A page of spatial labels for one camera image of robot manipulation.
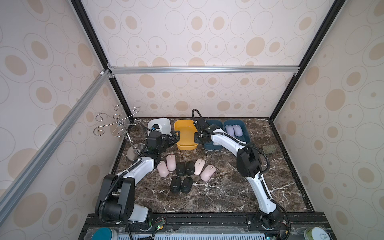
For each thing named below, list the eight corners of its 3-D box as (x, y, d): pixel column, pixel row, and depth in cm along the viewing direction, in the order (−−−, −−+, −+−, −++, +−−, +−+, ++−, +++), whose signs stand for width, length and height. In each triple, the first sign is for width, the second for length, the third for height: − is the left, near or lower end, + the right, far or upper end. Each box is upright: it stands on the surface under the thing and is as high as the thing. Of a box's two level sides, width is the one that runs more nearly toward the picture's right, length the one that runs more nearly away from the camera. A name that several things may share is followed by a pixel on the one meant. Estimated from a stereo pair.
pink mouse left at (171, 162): (165, 170, 93) (165, 168, 91) (167, 156, 100) (167, 154, 98) (175, 170, 94) (175, 168, 91) (177, 156, 100) (176, 154, 98)
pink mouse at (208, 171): (198, 177, 91) (198, 174, 89) (208, 164, 97) (208, 162, 94) (206, 183, 89) (207, 181, 86) (216, 170, 94) (216, 167, 92)
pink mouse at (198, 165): (190, 171, 93) (189, 169, 91) (197, 159, 99) (197, 157, 97) (198, 176, 92) (198, 174, 89) (205, 162, 97) (205, 160, 95)
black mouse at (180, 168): (175, 176, 91) (175, 174, 89) (177, 163, 97) (176, 161, 95) (185, 176, 91) (185, 174, 89) (186, 163, 97) (185, 161, 95)
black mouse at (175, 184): (170, 192, 85) (170, 191, 83) (172, 177, 91) (171, 176, 89) (180, 192, 85) (180, 191, 83) (181, 177, 91) (180, 176, 89)
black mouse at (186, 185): (179, 191, 85) (179, 190, 83) (184, 177, 91) (184, 175, 89) (189, 194, 84) (189, 193, 82) (194, 180, 90) (194, 178, 88)
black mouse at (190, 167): (186, 175, 92) (185, 172, 89) (186, 163, 97) (186, 160, 93) (194, 175, 92) (194, 172, 89) (194, 163, 97) (194, 160, 93)
